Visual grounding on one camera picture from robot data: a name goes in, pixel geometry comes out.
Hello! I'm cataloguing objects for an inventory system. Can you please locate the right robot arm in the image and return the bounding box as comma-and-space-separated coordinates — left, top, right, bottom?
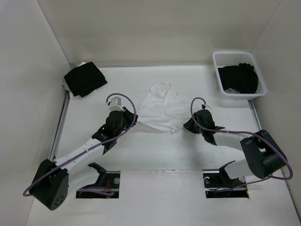
183, 110, 287, 186

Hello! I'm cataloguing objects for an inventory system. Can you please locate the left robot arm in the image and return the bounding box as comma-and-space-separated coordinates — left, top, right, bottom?
23, 107, 138, 210

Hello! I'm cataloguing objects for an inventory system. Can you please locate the folded black tank top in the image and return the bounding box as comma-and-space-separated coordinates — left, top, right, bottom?
64, 62, 108, 97

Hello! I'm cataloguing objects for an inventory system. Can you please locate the black tank top in basket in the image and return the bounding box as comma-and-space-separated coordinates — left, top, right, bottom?
218, 63, 258, 94

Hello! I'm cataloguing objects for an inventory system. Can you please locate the grey garment in basket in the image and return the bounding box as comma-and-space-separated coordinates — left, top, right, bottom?
224, 88, 240, 95

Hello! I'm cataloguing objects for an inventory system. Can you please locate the white plastic laundry basket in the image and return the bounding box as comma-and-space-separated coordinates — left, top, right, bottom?
212, 51, 267, 100

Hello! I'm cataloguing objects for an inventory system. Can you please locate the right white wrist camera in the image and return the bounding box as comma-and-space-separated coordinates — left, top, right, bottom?
201, 104, 212, 110

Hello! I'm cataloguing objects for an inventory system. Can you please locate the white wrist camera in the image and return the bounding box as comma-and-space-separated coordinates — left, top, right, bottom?
201, 104, 212, 110
108, 97, 124, 112

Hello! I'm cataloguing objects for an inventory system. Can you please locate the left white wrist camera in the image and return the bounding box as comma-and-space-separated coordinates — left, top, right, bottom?
108, 97, 124, 112

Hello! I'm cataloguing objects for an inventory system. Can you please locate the right aluminium table rail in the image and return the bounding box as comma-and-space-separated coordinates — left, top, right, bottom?
248, 100, 262, 130

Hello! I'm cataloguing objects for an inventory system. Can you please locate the aluminium table rail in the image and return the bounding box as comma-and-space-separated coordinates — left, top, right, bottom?
248, 100, 262, 130
48, 91, 70, 161

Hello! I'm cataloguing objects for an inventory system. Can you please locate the left aluminium table rail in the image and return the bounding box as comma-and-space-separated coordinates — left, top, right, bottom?
48, 91, 70, 161

